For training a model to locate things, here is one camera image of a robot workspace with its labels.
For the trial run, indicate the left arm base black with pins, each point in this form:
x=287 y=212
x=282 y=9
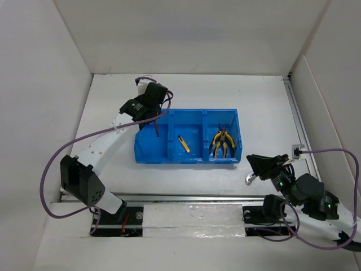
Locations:
x=130 y=225

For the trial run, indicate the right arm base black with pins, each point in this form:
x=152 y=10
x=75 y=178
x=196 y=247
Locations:
x=259 y=225

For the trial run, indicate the blue bin left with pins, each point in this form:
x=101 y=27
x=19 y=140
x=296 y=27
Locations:
x=151 y=147

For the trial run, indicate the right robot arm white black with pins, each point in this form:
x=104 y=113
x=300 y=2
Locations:
x=304 y=200

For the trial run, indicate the blue bin middle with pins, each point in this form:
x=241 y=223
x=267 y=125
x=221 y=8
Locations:
x=188 y=124

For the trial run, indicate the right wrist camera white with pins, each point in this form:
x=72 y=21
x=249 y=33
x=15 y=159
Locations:
x=297 y=152

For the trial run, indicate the yellow utility knife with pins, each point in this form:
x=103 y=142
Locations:
x=183 y=143

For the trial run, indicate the brown hex key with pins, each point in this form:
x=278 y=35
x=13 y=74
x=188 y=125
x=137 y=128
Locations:
x=156 y=128

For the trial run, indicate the small yellow needle-nose pliers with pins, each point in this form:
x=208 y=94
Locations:
x=230 y=144

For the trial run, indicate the blue bin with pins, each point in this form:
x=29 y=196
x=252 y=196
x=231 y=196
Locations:
x=213 y=118
x=188 y=124
x=151 y=147

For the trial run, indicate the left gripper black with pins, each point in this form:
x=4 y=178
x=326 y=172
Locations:
x=159 y=111

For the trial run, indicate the silver metal tool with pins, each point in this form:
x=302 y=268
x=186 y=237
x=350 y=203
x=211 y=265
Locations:
x=250 y=178

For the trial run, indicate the large yellow needle-nose pliers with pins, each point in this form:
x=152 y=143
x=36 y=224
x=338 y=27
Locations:
x=218 y=141

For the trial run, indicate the aluminium rail front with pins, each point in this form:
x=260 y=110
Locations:
x=183 y=198

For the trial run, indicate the blue bin right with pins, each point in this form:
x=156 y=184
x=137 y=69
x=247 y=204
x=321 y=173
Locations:
x=213 y=118

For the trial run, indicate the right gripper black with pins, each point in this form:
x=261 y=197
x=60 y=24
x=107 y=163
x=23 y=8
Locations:
x=267 y=165

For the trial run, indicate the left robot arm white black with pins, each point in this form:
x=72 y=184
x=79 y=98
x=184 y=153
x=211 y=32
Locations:
x=80 y=175

